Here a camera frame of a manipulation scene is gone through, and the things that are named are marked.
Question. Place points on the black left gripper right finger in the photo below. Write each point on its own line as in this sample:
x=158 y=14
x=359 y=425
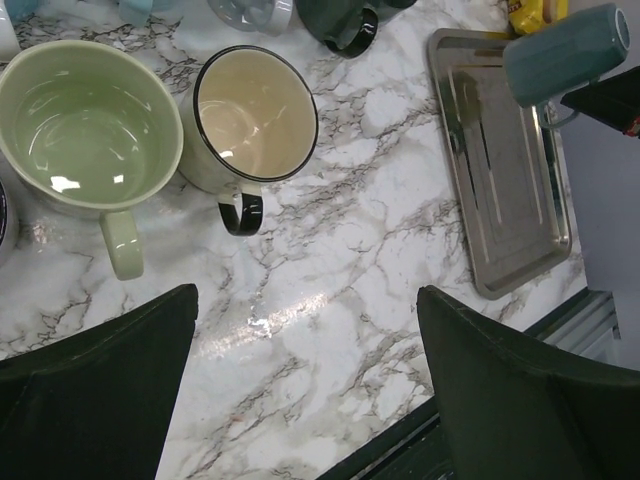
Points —
x=514 y=407

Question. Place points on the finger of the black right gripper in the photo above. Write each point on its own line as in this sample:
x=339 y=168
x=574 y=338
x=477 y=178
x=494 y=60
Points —
x=613 y=102

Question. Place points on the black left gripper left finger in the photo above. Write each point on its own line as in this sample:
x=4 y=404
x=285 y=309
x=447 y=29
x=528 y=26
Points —
x=98 y=404

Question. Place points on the dark grey mug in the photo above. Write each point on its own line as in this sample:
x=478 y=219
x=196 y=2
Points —
x=576 y=50

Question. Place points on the purple mug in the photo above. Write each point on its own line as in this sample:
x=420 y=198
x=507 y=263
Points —
x=9 y=224

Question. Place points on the light green mug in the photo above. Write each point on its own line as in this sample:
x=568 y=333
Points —
x=93 y=132

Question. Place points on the dark green patterned mug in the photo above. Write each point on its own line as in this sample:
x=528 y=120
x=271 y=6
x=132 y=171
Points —
x=347 y=27

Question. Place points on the cream mug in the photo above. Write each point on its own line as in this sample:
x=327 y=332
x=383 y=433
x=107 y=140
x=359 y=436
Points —
x=249 y=120

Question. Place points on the grey blue mug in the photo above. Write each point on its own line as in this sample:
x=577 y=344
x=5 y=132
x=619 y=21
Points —
x=271 y=17

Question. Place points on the light blue white mug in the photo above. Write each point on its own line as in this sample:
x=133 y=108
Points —
x=138 y=12

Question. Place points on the yellow Lays chips bag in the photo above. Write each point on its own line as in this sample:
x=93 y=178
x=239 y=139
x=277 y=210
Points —
x=530 y=16

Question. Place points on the silver metal tray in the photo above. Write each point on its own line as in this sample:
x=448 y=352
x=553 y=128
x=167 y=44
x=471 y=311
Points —
x=506 y=167

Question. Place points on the aluminium rail frame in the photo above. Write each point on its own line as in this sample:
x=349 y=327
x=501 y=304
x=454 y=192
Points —
x=585 y=325

